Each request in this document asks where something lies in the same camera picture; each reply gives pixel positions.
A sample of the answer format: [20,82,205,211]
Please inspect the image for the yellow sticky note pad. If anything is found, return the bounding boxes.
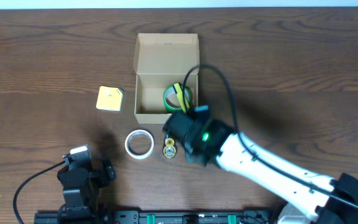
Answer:
[96,86,124,111]

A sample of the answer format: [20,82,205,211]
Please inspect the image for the green tape roll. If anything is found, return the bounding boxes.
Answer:
[163,84,191,112]

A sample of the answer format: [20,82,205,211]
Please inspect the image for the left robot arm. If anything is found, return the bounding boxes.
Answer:
[57,155,116,223]

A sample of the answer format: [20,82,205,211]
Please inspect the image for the white tape roll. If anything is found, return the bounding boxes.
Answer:
[124,129,155,160]

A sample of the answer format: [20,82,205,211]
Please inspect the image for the brown cardboard box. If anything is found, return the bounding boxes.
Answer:
[134,33,200,124]

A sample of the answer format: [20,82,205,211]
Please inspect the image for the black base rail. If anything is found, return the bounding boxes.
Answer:
[34,210,276,224]

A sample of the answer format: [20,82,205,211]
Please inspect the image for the yellow highlighter pen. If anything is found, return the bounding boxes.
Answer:
[173,83,191,113]

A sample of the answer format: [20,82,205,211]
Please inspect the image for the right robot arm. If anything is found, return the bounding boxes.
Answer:
[163,111,358,223]

